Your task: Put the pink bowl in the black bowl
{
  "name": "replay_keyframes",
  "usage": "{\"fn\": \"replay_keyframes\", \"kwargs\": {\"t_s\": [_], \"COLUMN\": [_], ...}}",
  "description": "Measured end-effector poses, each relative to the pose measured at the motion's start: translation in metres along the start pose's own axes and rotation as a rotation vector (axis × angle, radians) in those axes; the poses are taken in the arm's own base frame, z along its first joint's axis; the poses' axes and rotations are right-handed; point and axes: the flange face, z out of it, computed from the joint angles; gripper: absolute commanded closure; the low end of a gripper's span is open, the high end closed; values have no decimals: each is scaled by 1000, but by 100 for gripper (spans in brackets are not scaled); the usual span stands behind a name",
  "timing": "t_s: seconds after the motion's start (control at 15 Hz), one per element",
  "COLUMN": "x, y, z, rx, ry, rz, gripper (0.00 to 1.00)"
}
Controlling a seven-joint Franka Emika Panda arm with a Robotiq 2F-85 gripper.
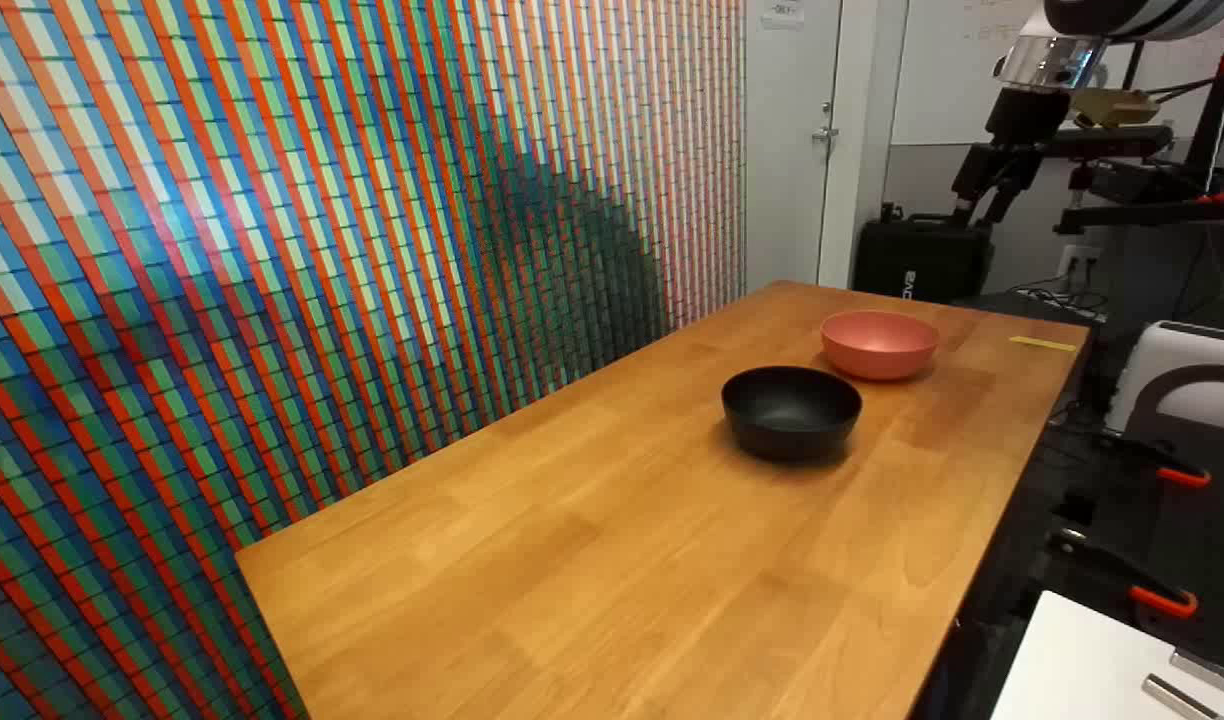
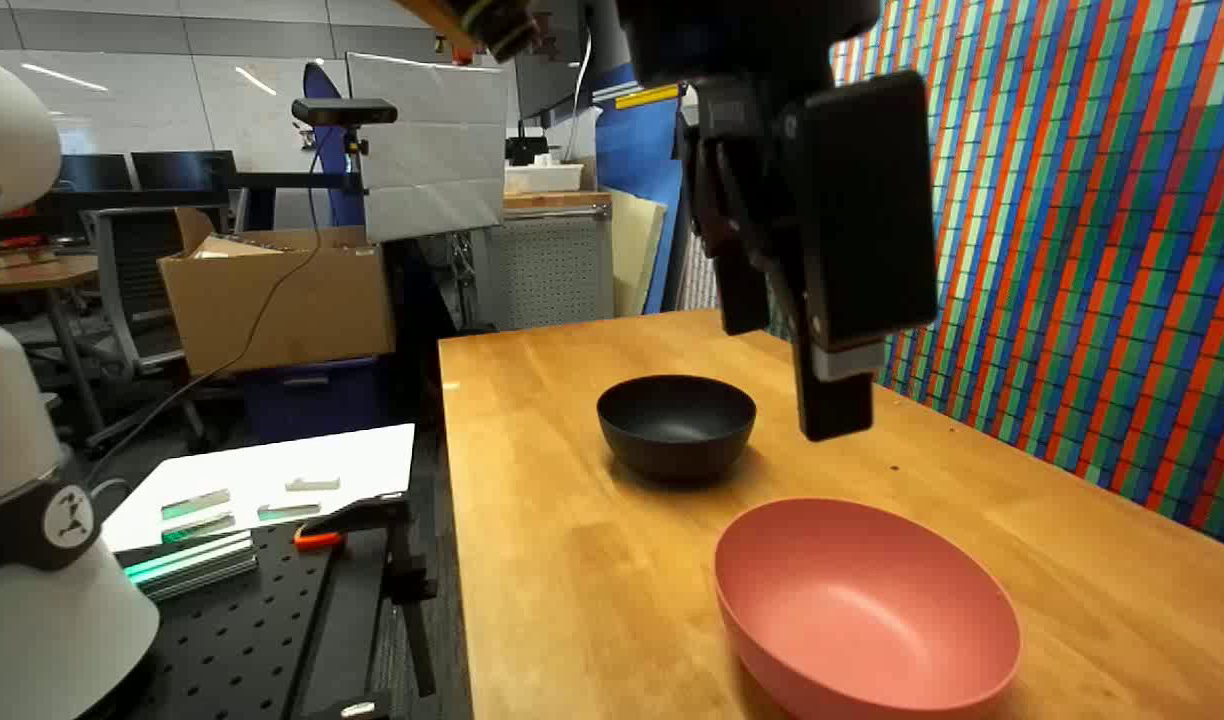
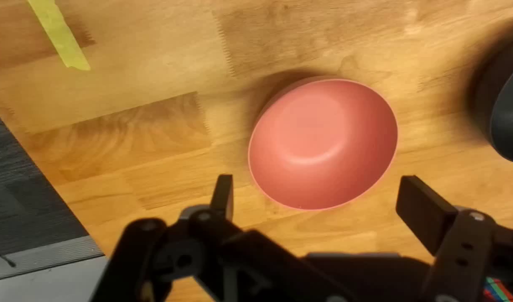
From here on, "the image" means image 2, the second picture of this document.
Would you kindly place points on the round wooden table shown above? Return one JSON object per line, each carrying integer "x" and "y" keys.
{"x": 51, "y": 273}

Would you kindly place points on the pink plastic bowl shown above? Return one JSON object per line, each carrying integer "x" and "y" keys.
{"x": 856, "y": 612}

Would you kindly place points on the black perforated breadboard plate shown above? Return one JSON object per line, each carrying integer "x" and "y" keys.
{"x": 237, "y": 618}

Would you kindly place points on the brown cardboard box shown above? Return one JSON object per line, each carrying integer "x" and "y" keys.
{"x": 278, "y": 300}

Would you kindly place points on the blue board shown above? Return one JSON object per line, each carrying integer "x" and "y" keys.
{"x": 637, "y": 154}

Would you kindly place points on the orange handled clamp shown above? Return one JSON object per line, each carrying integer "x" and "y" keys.
{"x": 362, "y": 515}

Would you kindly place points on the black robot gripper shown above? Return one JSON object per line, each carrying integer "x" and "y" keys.
{"x": 831, "y": 211}

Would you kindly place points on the white paper sheet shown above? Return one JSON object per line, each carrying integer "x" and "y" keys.
{"x": 265, "y": 482}

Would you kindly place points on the black bowl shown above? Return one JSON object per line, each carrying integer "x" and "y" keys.
{"x": 676, "y": 429}

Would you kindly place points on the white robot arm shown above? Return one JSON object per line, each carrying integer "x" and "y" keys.
{"x": 68, "y": 624}

